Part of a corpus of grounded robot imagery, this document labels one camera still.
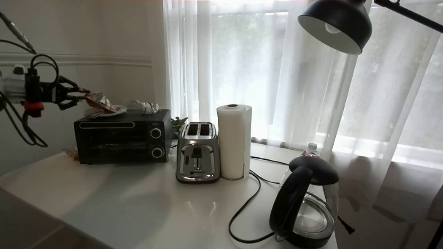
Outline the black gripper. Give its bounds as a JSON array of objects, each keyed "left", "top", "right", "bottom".
[{"left": 23, "top": 67, "right": 91, "bottom": 112}]

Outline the white plate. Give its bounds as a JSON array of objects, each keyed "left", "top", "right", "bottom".
[{"left": 82, "top": 103, "right": 127, "bottom": 120}]

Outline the black toaster oven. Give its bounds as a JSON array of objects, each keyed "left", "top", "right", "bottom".
[{"left": 73, "top": 108, "right": 172, "bottom": 166}]

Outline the crumpled clear plastic wrap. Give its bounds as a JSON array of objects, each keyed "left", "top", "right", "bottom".
[{"left": 125, "top": 98, "right": 160, "bottom": 116}]

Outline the silver two-slot toaster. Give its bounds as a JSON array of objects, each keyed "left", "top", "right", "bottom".
[{"left": 174, "top": 120, "right": 221, "bottom": 184}]

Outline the white paper towel roll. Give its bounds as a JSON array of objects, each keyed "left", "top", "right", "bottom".
[{"left": 215, "top": 103, "right": 253, "bottom": 181}]

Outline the black electric glass kettle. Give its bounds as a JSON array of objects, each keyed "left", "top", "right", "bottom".
[{"left": 268, "top": 155, "right": 340, "bottom": 249}]

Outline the black lamp shade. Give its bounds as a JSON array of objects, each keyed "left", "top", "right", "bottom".
[{"left": 296, "top": 0, "right": 372, "bottom": 55}]

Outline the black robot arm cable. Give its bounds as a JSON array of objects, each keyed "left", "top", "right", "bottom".
[{"left": 0, "top": 11, "right": 60, "bottom": 149}]

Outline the black power cable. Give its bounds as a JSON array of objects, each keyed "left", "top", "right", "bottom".
[{"left": 226, "top": 168, "right": 278, "bottom": 245}]

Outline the thin black cable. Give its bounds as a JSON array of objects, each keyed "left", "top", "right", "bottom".
[{"left": 249, "top": 155, "right": 290, "bottom": 166}]

